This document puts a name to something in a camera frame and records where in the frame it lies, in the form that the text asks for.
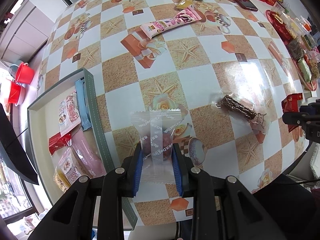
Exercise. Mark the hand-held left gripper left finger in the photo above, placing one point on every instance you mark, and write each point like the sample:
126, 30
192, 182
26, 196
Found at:
137, 170

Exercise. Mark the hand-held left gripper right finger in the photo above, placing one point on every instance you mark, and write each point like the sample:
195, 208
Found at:
178, 171

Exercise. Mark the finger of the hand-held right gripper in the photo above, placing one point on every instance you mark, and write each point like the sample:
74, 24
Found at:
308, 108
293, 118

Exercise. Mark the red foil snack packet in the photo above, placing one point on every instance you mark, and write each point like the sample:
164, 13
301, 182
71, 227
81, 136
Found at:
290, 103

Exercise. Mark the clear candy packet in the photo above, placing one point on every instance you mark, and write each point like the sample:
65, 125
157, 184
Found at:
155, 135

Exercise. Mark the grey-green cardboard box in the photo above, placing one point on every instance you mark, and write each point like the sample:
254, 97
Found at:
96, 110

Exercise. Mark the white cushion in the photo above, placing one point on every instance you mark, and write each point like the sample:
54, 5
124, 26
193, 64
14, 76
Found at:
315, 166

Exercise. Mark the green wrapped packet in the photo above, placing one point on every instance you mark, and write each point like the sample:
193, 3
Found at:
305, 70

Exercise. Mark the clear bag of nuts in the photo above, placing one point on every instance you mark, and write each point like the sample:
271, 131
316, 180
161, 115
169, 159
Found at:
314, 68

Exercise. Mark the clear packet with brown bar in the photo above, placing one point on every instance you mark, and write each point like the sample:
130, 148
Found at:
241, 110

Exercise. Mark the brown cake block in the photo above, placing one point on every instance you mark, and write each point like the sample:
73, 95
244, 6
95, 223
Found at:
297, 47

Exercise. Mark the nut snack packet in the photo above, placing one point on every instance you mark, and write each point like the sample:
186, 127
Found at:
71, 170

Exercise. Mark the round red tray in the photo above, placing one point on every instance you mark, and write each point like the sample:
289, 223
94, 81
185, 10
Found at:
287, 33

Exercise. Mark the small yellow snack packet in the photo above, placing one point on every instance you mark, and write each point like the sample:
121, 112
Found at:
59, 178

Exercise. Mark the dark cloth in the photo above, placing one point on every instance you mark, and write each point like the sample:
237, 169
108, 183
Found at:
277, 202

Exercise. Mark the light blue snack packet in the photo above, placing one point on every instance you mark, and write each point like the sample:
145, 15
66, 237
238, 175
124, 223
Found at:
83, 105

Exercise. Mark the white and red snack packet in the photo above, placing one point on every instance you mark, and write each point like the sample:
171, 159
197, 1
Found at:
68, 113

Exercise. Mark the printed checkered tablecloth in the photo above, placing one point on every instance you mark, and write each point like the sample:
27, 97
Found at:
200, 80

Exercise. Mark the clear plastic cup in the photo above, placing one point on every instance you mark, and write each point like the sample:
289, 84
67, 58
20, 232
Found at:
280, 7

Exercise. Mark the dark flat panel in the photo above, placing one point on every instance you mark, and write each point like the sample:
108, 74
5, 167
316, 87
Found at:
13, 152

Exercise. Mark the red plastic bucket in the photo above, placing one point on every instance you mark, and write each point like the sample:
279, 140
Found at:
13, 93
24, 74

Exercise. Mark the long pink snack packet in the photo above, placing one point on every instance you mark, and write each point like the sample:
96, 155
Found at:
172, 21

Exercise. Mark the teal plastic bucket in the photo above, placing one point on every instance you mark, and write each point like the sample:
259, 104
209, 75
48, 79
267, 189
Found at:
15, 67

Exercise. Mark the white cabinet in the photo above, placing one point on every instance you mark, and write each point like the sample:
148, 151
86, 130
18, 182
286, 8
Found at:
25, 30

